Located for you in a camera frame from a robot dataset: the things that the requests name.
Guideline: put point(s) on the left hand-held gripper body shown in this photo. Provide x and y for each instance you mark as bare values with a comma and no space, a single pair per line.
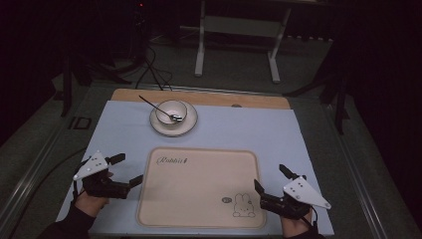
94,164

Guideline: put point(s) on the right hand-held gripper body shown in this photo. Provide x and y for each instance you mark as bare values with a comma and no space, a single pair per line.
303,194

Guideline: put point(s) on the person's right hand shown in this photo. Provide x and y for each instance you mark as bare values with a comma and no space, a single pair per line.
297,227

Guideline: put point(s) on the person's left hand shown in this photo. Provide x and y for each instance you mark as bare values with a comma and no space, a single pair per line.
90,205

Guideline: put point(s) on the beige rabbit print placemat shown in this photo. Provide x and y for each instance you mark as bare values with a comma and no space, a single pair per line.
199,189

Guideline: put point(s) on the metal spoon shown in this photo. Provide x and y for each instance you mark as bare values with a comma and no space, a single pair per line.
156,107

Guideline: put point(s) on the light blue table mat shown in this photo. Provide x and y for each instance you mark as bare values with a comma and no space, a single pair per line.
232,129

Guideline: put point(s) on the white ceramic bowl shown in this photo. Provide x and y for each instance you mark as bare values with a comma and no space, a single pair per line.
170,108

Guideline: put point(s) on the white ceramic plate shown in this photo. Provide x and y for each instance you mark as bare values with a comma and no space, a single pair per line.
190,124

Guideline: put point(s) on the dark stand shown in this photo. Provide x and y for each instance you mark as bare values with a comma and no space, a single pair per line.
340,99
68,86

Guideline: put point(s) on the wooden table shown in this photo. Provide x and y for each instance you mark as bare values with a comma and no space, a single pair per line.
215,98

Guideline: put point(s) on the dark equipment with red light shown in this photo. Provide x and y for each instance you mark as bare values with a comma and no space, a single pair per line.
141,30

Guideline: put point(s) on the white metal stand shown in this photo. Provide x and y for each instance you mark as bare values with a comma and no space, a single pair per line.
240,26

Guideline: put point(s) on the metal floor rail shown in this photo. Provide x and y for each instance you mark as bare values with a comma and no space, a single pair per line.
30,176
360,172

